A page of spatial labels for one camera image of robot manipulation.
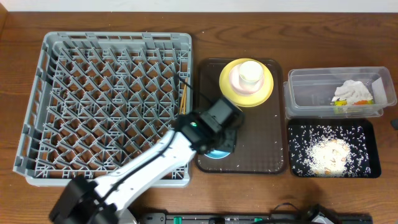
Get light blue bowl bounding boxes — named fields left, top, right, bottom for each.
left=205, top=150, right=230, bottom=159

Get wooden chopstick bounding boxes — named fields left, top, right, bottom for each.
left=179, top=84, right=187, bottom=114
left=182, top=93, right=187, bottom=114

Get white cup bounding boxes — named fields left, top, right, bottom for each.
left=239, top=61, right=263, bottom=89

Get green orange snack wrapper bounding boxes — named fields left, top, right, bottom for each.
left=330, top=100, right=374, bottom=106

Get white napkin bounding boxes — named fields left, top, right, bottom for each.
left=332, top=80, right=373, bottom=104

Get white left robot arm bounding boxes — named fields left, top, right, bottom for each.
left=49, top=112, right=240, bottom=223

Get clear plastic waste bin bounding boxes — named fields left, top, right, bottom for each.
left=284, top=67, right=397, bottom=119

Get grey plastic dishwasher rack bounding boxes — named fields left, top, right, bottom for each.
left=13, top=32, right=193, bottom=187

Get black food waste tray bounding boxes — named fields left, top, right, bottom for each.
left=287, top=119, right=381, bottom=179

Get dark brown serving tray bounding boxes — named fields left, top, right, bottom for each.
left=195, top=59, right=287, bottom=174

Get yellow plate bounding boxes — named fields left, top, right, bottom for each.
left=219, top=58, right=274, bottom=107

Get pink small plate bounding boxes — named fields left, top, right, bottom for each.
left=229, top=63, right=264, bottom=95

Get rice and food scraps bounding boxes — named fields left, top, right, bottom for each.
left=287, top=124, right=371, bottom=177

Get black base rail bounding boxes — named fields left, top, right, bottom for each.
left=137, top=203, right=373, bottom=224

